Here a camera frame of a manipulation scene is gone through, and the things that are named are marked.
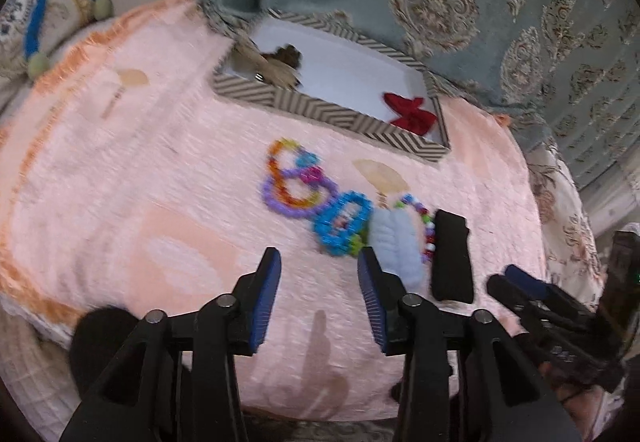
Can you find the beige fan earring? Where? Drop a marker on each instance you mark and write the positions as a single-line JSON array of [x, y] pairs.
[[132, 77], [382, 175]]

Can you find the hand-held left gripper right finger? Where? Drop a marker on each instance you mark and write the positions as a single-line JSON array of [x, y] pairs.
[[371, 297]]

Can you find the black headband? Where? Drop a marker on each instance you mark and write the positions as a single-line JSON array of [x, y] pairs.
[[452, 257]]

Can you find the brown scrunchie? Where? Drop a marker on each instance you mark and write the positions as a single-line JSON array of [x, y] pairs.
[[286, 57]]

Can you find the green and blue plush toy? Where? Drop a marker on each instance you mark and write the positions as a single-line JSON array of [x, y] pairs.
[[35, 16]]

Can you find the red ribbon bow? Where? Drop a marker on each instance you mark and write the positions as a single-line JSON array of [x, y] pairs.
[[411, 112]]

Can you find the striped cardboard box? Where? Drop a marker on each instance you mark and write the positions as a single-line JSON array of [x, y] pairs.
[[345, 71]]

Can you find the beige spotted bow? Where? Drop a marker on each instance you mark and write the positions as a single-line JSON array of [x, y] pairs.
[[267, 66]]

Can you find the floral bed sheet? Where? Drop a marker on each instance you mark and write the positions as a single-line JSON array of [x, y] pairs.
[[565, 222]]

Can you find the pink fringed blanket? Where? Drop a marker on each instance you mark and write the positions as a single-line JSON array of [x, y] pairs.
[[150, 202]]

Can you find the person's right hand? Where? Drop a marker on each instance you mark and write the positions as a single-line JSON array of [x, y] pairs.
[[575, 399]]

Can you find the white fluffy scrunchie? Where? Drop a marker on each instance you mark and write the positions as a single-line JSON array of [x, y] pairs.
[[400, 242]]

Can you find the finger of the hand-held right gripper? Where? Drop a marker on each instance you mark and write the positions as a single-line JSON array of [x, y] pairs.
[[527, 283], [507, 294]]

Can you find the cream patterned pillow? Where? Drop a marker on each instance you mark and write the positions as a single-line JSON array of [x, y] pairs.
[[60, 6]]

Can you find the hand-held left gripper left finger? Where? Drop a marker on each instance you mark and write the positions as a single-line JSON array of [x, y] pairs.
[[267, 292]]

